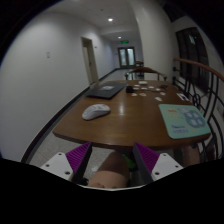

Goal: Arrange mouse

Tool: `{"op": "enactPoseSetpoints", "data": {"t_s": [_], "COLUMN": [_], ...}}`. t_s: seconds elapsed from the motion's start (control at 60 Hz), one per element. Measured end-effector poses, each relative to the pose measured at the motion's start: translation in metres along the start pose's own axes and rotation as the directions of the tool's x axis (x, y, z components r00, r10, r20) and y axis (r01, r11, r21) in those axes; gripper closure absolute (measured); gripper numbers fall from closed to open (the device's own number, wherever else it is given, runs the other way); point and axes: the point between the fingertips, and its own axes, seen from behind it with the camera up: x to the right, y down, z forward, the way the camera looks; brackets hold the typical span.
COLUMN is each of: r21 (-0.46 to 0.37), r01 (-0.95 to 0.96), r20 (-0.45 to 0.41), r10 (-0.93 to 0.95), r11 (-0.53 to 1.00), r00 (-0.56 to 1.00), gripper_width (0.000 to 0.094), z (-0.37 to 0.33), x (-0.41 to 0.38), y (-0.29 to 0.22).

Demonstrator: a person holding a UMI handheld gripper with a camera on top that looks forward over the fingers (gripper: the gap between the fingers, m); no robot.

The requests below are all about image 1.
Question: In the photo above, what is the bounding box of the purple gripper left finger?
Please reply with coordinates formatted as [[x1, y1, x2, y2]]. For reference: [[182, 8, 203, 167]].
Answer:
[[41, 142, 92, 183]]

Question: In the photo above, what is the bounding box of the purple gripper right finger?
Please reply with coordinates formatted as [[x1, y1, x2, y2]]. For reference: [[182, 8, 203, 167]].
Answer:
[[133, 143, 182, 184]]

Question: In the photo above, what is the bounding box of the green mouse pad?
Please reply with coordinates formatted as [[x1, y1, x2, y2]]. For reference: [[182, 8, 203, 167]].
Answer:
[[159, 104, 211, 139]]

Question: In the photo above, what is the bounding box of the white computer mouse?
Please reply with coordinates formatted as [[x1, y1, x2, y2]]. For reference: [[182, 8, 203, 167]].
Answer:
[[82, 104, 111, 120]]

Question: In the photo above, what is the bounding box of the small black box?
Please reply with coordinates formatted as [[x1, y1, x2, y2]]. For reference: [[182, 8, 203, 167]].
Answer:
[[126, 86, 134, 93]]

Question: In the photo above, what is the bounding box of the black laptop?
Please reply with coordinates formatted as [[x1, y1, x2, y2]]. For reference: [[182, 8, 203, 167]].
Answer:
[[87, 82, 126, 99]]

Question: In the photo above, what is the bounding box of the brown wooden chair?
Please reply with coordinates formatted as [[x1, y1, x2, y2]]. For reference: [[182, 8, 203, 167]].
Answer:
[[125, 67, 167, 80]]

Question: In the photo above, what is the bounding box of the wooden stair handrail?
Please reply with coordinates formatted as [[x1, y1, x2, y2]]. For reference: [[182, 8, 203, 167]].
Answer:
[[173, 58, 224, 82]]

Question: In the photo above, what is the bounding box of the double glass door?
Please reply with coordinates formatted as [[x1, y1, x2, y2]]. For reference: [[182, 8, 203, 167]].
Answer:
[[118, 47, 135, 68]]

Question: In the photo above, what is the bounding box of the side wooden door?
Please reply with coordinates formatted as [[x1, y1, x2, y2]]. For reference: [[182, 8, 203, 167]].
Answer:
[[81, 37, 99, 85]]

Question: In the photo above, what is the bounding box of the green exit sign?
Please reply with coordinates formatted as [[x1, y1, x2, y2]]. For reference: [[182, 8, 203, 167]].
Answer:
[[121, 40, 129, 44]]

